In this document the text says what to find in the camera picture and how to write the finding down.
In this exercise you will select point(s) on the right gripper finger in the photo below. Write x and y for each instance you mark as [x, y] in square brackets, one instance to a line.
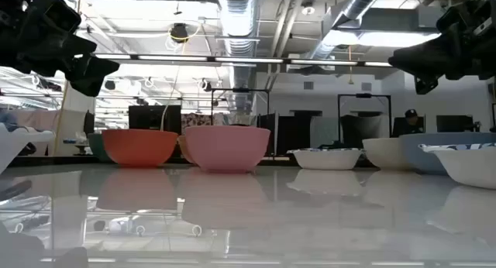
[422, 59]
[425, 86]

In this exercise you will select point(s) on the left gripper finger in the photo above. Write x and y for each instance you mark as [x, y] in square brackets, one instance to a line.
[93, 66]
[91, 88]

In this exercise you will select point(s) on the grey-blue bowl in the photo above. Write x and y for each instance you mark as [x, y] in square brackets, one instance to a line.
[445, 138]

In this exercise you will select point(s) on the teal bowl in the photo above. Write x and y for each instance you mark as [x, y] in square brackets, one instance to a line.
[97, 148]

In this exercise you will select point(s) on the orange-red bowl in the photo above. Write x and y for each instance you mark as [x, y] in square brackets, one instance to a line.
[139, 148]

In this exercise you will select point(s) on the plain cream white bowl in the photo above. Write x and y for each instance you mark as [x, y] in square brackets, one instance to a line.
[383, 153]

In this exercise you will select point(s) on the white bowl blue patterned rim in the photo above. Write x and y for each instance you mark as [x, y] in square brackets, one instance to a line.
[469, 167]
[325, 159]
[15, 148]

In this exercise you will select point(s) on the light orange bowl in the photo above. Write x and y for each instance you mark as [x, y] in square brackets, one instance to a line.
[184, 148]

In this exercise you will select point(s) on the pink bowl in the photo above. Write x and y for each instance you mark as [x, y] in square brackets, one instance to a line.
[226, 148]

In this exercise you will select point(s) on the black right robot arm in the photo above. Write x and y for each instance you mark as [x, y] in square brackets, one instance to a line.
[491, 51]

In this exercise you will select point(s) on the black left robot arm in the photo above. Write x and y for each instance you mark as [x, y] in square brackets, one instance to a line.
[8, 35]

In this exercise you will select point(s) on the small black monitor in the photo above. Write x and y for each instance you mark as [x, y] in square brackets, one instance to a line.
[89, 122]

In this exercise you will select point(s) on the person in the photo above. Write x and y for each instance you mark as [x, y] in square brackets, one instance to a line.
[411, 122]

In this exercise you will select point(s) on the wide black monitor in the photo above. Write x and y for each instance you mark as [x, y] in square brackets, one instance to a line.
[455, 123]

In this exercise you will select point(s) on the pink cloth partition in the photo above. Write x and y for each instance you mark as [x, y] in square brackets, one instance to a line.
[35, 121]

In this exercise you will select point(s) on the large black monitor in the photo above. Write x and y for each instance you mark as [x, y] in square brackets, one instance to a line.
[151, 117]

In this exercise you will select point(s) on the brown circle-patterned cloth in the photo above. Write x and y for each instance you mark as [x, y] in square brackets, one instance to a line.
[195, 119]

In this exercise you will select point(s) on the grey-green partition panel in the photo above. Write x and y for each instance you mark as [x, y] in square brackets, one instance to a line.
[323, 132]

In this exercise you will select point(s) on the black partition panel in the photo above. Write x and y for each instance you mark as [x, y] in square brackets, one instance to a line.
[292, 138]

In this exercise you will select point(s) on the long light bar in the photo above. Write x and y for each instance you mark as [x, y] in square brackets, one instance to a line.
[248, 60]

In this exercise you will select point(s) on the black frame stand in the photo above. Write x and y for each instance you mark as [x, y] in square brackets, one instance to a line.
[240, 90]
[364, 95]

